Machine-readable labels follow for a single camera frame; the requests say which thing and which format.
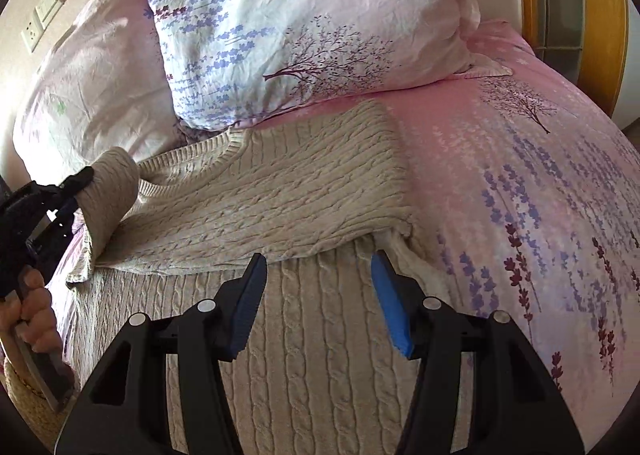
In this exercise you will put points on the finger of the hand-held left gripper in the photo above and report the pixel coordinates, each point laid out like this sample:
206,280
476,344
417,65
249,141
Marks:
77,181

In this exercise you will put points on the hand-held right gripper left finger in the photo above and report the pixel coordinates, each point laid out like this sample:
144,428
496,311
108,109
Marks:
246,307

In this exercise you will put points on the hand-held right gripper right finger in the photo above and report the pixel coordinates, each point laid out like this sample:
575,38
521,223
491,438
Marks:
390,305

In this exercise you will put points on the person's left forearm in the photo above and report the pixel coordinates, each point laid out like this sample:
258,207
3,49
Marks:
22,385

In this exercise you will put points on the person's left hand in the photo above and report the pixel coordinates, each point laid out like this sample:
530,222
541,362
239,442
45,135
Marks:
37,315

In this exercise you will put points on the pale pink pillow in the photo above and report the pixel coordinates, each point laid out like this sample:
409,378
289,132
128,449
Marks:
95,75

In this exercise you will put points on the pink floral bed sheet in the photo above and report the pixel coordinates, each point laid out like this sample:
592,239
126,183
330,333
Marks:
530,195

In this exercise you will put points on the floral pillow with tree print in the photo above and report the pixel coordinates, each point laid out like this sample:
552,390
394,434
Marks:
305,20

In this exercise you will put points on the wooden headboard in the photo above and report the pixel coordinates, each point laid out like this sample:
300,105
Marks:
595,5

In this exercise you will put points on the white wall socket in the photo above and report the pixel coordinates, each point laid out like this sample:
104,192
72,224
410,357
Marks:
31,35

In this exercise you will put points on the white wall switch panel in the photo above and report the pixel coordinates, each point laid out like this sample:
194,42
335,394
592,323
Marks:
50,2

